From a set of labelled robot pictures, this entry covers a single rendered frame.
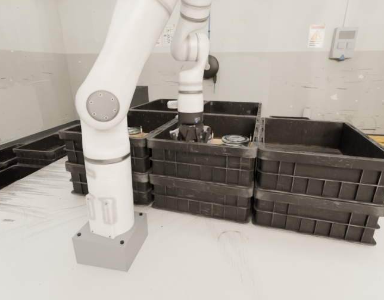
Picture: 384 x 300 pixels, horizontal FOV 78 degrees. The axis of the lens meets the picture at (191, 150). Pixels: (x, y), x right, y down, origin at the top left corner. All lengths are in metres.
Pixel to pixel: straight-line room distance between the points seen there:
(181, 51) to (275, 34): 3.56
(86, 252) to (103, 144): 0.24
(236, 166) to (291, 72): 3.64
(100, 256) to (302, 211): 0.49
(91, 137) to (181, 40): 0.32
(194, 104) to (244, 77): 3.48
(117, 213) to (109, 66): 0.29
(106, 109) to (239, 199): 0.41
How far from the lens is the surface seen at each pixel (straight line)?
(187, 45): 0.66
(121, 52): 0.44
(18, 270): 0.69
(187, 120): 0.68
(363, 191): 0.68
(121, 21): 0.45
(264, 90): 4.16
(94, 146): 0.50
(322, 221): 0.70
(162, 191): 0.72
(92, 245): 0.58
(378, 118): 4.70
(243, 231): 0.69
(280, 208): 0.67
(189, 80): 0.66
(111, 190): 0.51
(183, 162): 0.65
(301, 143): 1.00
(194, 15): 0.62
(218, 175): 0.64
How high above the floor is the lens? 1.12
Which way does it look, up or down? 20 degrees down
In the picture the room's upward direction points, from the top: straight up
